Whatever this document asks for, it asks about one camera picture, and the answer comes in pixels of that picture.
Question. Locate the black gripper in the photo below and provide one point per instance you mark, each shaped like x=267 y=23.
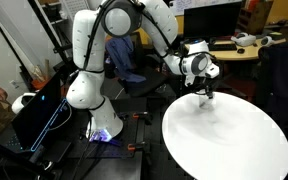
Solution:
x=206 y=86

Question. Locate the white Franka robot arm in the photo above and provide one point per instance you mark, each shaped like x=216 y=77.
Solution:
x=87 y=40

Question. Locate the person's bare hand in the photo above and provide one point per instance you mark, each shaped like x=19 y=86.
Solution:
x=0 y=93

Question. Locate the tan wooden desk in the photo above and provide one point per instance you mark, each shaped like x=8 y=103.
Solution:
x=237 y=55

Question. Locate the black keyboard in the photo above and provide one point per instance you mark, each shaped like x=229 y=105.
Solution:
x=224 y=47

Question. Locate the black computer mouse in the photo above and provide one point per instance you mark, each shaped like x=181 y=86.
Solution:
x=241 y=51

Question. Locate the black swivel desk chair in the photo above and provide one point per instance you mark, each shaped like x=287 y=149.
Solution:
x=144 y=81

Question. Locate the white VR headset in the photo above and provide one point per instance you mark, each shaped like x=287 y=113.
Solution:
x=245 y=40

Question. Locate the orange black clamp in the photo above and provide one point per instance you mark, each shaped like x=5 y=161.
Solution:
x=139 y=115
x=134 y=146

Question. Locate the black computer monitor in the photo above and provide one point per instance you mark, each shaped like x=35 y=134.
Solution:
x=214 y=21

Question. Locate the black office chair with armrests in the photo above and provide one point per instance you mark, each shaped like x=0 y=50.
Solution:
x=284 y=76

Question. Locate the white VR controller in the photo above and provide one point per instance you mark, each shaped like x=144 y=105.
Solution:
x=266 y=41

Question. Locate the whiteboard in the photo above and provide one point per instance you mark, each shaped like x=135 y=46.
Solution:
x=200 y=4

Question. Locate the brown wooden shelf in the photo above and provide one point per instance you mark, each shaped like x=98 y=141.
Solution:
x=257 y=16

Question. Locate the blue jacket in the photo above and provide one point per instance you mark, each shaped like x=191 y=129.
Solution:
x=120 y=53

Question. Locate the small orange object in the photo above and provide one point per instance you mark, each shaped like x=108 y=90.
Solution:
x=39 y=83

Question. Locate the light wooden sticks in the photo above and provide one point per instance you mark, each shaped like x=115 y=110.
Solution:
x=37 y=71

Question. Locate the black computer case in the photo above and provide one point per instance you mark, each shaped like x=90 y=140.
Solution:
x=34 y=116

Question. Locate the white rounded helmet-like device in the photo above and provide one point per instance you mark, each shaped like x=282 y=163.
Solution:
x=19 y=105

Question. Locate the black tripod pole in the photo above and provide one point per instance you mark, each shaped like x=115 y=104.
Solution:
x=4 y=150

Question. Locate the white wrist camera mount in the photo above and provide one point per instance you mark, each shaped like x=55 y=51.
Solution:
x=189 y=80

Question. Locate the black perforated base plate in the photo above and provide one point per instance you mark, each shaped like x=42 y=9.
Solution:
x=127 y=133

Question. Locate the white wall outlet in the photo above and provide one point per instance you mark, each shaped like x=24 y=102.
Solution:
x=14 y=84

